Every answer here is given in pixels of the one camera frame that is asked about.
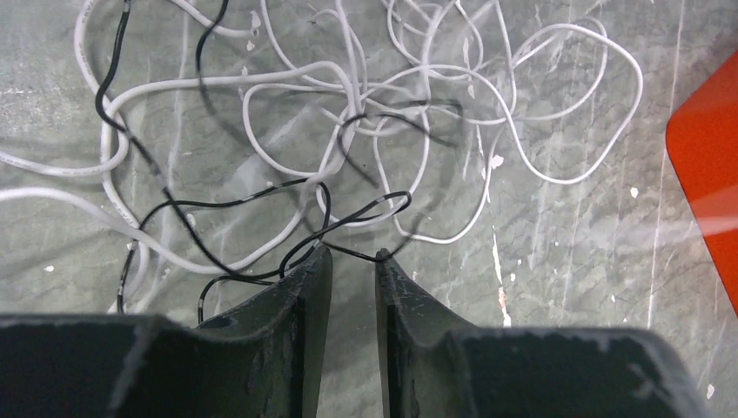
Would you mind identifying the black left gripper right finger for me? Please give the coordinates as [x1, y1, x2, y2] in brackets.
[375, 250, 709, 417]

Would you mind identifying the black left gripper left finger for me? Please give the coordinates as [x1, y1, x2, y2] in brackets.
[1, 247, 332, 417]

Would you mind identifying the white thin cable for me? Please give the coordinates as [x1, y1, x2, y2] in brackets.
[0, 0, 645, 315]

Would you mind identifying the orange plastic tray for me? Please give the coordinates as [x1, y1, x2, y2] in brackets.
[666, 54, 737, 309]

